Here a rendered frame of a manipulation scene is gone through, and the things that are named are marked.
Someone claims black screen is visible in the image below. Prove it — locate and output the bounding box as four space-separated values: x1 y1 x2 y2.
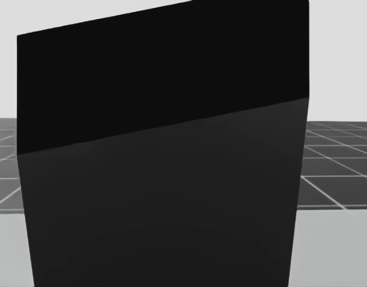
16 0 311 287

